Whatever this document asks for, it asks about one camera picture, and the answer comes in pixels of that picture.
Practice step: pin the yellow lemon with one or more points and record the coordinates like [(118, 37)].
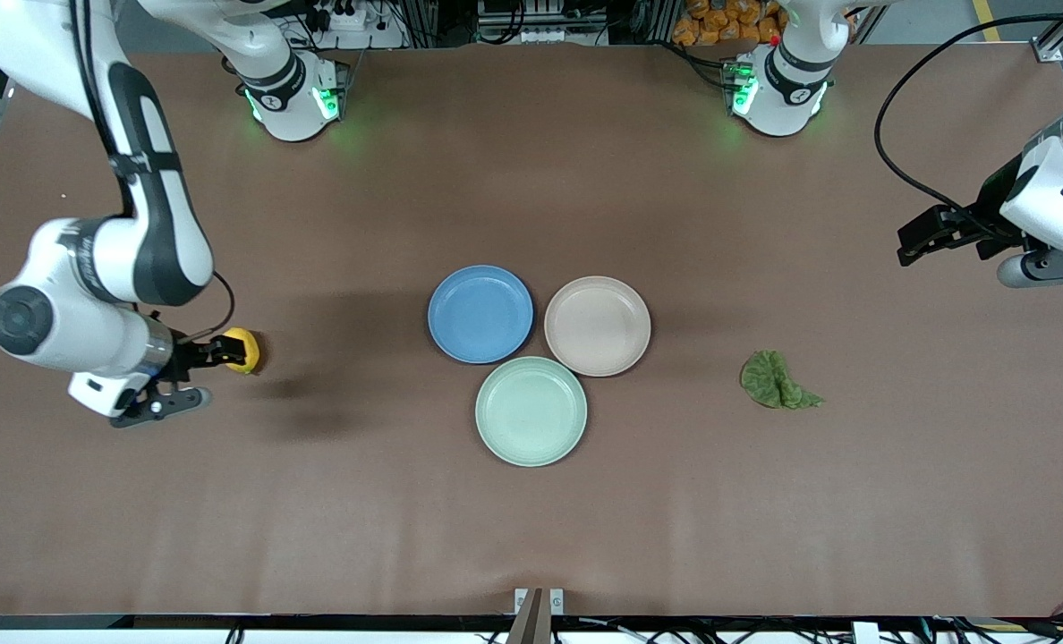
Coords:
[(251, 353)]

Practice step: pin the bag of oranges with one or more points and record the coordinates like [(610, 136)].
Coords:
[(728, 22)]

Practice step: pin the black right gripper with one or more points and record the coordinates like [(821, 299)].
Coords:
[(182, 356)]

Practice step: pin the grey control unit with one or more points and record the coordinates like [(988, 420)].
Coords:
[(540, 32)]

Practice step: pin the blue plate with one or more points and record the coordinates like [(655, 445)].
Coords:
[(480, 314)]

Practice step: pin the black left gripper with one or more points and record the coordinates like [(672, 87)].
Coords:
[(990, 213)]

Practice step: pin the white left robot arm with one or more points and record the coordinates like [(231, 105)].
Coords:
[(786, 89)]

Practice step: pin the white power strip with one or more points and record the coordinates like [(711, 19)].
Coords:
[(349, 18)]

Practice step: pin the pale green plate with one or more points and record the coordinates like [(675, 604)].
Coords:
[(531, 411)]

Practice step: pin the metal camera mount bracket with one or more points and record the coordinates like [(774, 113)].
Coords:
[(539, 604)]

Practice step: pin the beige plate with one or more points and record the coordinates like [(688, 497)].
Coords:
[(597, 326)]

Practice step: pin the green lettuce leaf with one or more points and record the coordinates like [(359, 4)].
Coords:
[(769, 380)]

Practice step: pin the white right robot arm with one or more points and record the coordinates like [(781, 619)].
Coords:
[(48, 313)]

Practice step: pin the aluminium frame profile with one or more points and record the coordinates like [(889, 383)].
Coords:
[(1052, 40)]

